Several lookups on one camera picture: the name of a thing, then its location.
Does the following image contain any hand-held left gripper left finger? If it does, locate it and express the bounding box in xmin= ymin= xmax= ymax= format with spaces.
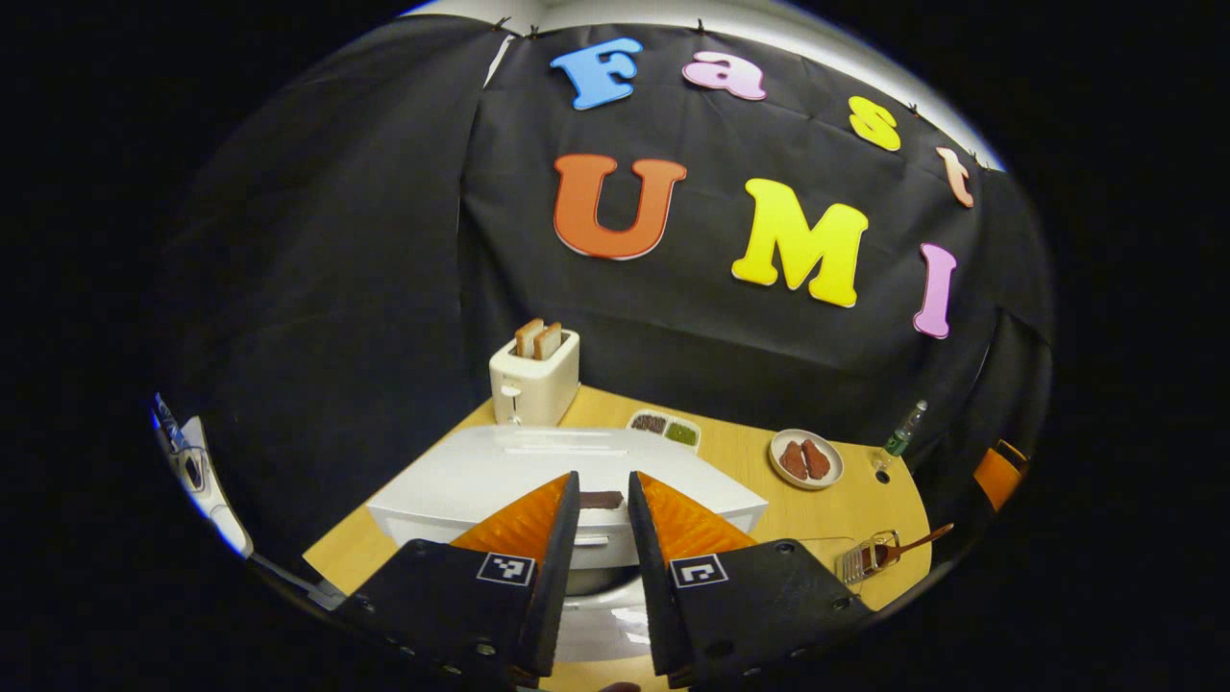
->
xmin=341 ymin=470 xmax=583 ymax=687

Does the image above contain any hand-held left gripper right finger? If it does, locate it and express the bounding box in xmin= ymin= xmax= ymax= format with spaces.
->
xmin=627 ymin=470 xmax=875 ymax=689

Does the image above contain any brown wooden spoon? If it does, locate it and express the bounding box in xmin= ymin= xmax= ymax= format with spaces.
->
xmin=860 ymin=524 xmax=955 ymax=570

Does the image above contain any white rice cooker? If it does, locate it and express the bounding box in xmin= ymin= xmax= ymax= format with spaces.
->
xmin=365 ymin=426 xmax=770 ymax=664

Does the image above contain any clear green-label water bottle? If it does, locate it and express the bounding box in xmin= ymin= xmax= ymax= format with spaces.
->
xmin=873 ymin=400 xmax=929 ymax=472

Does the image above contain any white sectioned condiment dish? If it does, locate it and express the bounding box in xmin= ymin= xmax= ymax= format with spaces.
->
xmin=627 ymin=409 xmax=702 ymax=451

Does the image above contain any white round plate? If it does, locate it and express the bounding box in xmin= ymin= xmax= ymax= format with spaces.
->
xmin=769 ymin=429 xmax=846 ymax=491

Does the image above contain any white toaster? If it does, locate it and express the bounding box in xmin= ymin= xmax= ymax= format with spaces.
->
xmin=488 ymin=327 xmax=581 ymax=427

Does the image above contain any white equipment with black panel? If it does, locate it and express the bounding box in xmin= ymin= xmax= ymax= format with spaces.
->
xmin=152 ymin=392 xmax=256 ymax=558

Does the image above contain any black backdrop cloth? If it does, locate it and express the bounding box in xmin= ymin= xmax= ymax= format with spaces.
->
xmin=159 ymin=14 xmax=1053 ymax=568

